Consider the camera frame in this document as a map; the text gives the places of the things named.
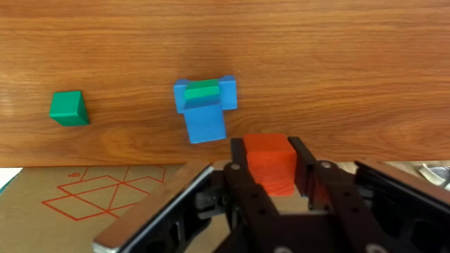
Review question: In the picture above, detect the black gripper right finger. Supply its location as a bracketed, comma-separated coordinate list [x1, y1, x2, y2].
[287, 136, 391, 253]

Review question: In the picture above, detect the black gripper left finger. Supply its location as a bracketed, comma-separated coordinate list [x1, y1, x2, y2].
[220, 138, 283, 253]

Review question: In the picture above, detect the orange block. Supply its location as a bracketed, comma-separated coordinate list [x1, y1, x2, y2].
[242, 132, 300, 198]

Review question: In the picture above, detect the blue wide block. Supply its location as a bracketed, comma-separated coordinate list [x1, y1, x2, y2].
[173, 75, 239, 114]

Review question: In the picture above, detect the green flat block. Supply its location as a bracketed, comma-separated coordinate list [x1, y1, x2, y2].
[183, 79, 222, 103]

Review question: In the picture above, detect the green cube block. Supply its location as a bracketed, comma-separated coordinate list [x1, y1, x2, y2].
[48, 89, 92, 128]

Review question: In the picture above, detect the shiny metal object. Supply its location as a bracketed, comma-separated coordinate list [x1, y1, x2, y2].
[414, 160, 450, 188]

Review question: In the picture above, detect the cardboard with orange lines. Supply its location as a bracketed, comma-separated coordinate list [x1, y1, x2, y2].
[0, 163, 213, 253]

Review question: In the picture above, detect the white paper sheet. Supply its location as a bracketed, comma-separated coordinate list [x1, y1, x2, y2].
[0, 166, 24, 194]

